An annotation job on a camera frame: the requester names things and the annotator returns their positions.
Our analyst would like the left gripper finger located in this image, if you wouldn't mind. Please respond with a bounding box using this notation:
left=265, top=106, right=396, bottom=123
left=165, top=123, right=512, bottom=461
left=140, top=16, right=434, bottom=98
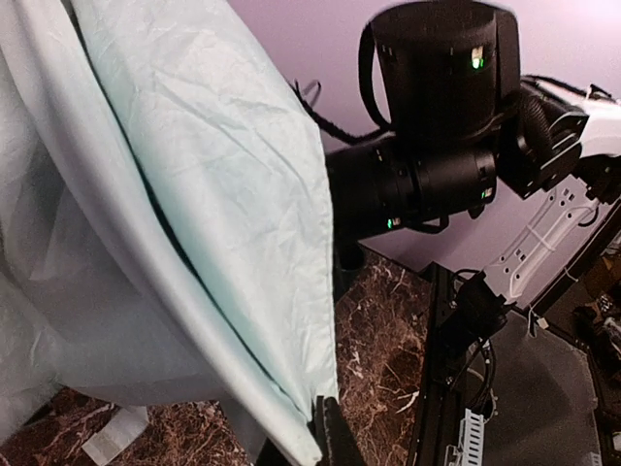
left=310, top=396, right=366, bottom=466

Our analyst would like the mint green folding umbrella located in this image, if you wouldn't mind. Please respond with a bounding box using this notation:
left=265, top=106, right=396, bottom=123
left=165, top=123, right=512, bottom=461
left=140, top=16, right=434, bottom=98
left=1, top=1, right=338, bottom=465

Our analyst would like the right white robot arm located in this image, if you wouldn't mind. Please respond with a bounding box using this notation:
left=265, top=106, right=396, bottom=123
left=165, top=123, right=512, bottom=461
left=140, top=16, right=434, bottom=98
left=314, top=1, right=620, bottom=358

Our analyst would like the black front table rail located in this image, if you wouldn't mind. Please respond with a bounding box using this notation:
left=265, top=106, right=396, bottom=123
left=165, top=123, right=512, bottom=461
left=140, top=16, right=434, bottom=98
left=407, top=263, right=464, bottom=465

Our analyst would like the white slotted cable duct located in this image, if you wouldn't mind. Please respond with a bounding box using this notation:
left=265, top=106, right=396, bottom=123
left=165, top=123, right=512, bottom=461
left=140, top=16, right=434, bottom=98
left=443, top=409, right=485, bottom=466

